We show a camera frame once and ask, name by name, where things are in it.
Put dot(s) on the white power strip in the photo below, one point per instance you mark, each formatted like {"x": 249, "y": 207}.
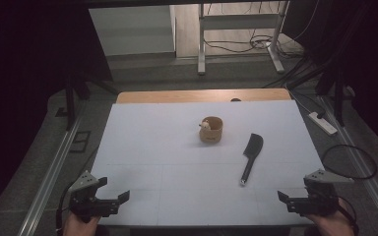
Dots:
{"x": 323, "y": 124}

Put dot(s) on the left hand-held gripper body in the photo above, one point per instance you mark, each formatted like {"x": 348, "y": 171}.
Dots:
{"x": 84, "y": 202}

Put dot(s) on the white metal stand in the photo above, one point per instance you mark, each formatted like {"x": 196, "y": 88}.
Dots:
{"x": 239, "y": 21}

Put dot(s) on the round wooden cup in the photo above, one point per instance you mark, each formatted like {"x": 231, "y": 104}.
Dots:
{"x": 211, "y": 132}

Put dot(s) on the black curtain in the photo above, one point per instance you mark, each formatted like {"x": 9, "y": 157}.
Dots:
{"x": 367, "y": 59}
{"x": 29, "y": 49}

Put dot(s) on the person's left hand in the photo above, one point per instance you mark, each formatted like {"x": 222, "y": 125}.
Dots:
{"x": 78, "y": 227}

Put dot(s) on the person's right hand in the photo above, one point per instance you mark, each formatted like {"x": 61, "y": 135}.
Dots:
{"x": 331, "y": 224}

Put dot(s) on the grey panel board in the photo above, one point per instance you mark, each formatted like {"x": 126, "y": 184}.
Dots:
{"x": 131, "y": 31}

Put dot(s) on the black comb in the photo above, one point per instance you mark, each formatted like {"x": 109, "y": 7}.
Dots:
{"x": 251, "y": 154}

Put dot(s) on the white table mat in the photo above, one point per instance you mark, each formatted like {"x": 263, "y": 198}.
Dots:
{"x": 177, "y": 170}

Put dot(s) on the small white figure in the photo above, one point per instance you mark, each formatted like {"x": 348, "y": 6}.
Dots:
{"x": 205, "y": 125}

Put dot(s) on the wooden table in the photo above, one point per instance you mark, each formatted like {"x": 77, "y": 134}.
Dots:
{"x": 193, "y": 96}

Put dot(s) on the small dark knob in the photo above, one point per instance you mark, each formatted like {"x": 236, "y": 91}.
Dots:
{"x": 235, "y": 99}

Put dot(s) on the black tripod stand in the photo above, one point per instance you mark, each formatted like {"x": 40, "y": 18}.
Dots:
{"x": 70, "y": 101}
{"x": 338, "y": 95}

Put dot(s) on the aluminium floor rail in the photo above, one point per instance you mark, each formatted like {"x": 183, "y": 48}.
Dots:
{"x": 50, "y": 178}
{"x": 364, "y": 173}

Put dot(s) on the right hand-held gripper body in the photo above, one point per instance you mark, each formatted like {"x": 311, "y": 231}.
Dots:
{"x": 320, "y": 200}

